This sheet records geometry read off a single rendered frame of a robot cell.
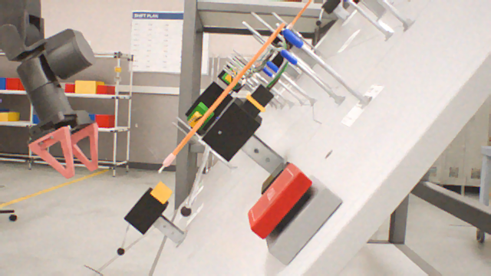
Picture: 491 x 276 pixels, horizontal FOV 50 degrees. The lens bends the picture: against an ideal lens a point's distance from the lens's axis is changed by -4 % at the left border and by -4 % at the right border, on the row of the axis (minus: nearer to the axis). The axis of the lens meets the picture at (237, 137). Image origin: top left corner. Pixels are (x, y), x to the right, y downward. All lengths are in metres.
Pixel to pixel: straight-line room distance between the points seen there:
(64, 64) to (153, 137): 7.57
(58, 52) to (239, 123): 0.41
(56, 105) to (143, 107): 7.58
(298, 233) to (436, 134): 0.11
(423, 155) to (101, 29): 8.52
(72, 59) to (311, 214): 0.62
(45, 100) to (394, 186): 0.69
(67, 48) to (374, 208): 0.67
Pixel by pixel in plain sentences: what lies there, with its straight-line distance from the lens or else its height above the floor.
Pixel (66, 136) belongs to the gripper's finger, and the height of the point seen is 1.11.
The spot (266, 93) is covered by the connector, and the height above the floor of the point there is 1.18.
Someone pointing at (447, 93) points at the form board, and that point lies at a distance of 0.35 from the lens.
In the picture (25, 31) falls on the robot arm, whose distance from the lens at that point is 0.94.
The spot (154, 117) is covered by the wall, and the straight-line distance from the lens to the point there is 8.45.
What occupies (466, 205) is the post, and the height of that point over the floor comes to 0.99.
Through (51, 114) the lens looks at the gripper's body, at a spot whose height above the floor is 1.14.
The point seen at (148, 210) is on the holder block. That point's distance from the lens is 0.92.
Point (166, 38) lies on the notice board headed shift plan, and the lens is 8.42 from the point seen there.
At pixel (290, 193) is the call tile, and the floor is 1.12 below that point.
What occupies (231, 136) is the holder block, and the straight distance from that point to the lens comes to 0.60.
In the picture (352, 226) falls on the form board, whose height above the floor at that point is 1.11.
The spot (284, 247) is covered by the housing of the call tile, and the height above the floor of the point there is 1.08.
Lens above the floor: 1.18
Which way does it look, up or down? 4 degrees down
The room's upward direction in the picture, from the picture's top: 3 degrees clockwise
